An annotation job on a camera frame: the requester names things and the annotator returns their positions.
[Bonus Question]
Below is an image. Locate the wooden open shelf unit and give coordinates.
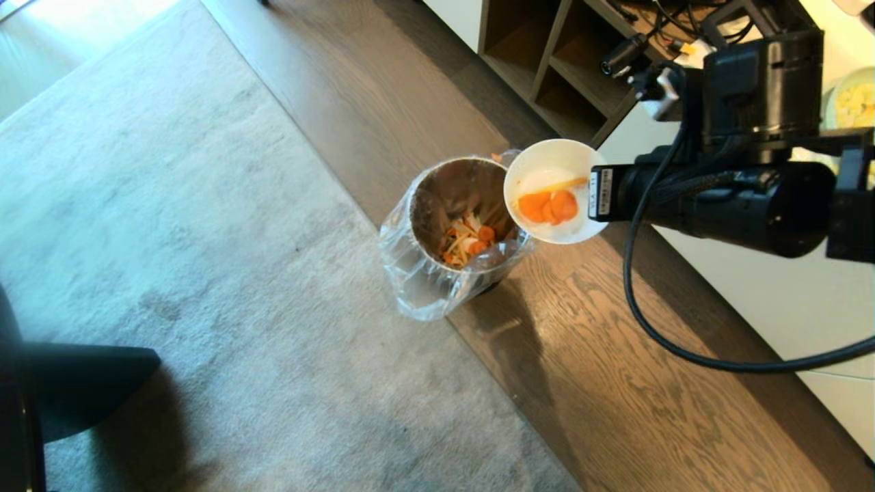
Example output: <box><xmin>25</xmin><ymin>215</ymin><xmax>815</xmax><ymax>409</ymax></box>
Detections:
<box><xmin>477</xmin><ymin>0</ymin><xmax>660</xmax><ymax>148</ymax></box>

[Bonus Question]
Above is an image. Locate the pale plate with yellow food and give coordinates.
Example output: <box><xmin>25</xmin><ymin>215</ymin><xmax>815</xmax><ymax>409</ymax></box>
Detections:
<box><xmin>823</xmin><ymin>66</ymin><xmax>875</xmax><ymax>132</ymax></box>

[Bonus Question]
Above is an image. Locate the yellow vegetable strip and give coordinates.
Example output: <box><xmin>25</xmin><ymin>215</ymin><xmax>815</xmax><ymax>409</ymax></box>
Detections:
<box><xmin>518</xmin><ymin>177</ymin><xmax>589</xmax><ymax>196</ymax></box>

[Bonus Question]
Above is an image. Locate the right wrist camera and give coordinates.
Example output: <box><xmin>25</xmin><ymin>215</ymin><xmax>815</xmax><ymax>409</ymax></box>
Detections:
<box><xmin>600</xmin><ymin>33</ymin><xmax>684</xmax><ymax>122</ymax></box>

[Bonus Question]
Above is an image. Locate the white bowl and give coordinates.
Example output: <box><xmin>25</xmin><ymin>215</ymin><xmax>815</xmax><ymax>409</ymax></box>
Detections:
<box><xmin>504</xmin><ymin>139</ymin><xmax>609</xmax><ymax>245</ymax></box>

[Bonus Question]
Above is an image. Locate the metal bin with plastic liner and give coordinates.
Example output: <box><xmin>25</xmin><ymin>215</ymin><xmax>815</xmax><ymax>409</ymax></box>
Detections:
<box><xmin>378</xmin><ymin>149</ymin><xmax>538</xmax><ymax>322</ymax></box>

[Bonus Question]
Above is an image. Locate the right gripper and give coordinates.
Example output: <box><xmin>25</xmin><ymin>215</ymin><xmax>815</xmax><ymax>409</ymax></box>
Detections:
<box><xmin>589</xmin><ymin>161</ymin><xmax>837</xmax><ymax>259</ymax></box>

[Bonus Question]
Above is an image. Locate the grey rug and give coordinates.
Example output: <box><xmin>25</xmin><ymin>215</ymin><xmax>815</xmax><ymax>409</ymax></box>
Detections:
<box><xmin>0</xmin><ymin>0</ymin><xmax>583</xmax><ymax>492</ymax></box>

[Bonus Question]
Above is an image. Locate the orange carrot slice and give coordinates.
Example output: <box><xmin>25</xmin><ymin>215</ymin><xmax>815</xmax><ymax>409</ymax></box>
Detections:
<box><xmin>550</xmin><ymin>189</ymin><xmax>579</xmax><ymax>223</ymax></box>
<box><xmin>517</xmin><ymin>192</ymin><xmax>552</xmax><ymax>223</ymax></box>

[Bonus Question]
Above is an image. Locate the black cable bundle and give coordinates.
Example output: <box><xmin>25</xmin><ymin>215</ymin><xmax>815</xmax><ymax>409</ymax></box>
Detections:
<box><xmin>608</xmin><ymin>0</ymin><xmax>756</xmax><ymax>57</ymax></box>

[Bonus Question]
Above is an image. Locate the vegetable scraps pile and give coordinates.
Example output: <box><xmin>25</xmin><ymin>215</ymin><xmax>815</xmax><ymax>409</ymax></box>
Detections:
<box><xmin>440</xmin><ymin>210</ymin><xmax>498</xmax><ymax>269</ymax></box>

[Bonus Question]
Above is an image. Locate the round metal trash bin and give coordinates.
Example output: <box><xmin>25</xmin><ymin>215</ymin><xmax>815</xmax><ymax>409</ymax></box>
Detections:
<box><xmin>409</xmin><ymin>157</ymin><xmax>528</xmax><ymax>296</ymax></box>

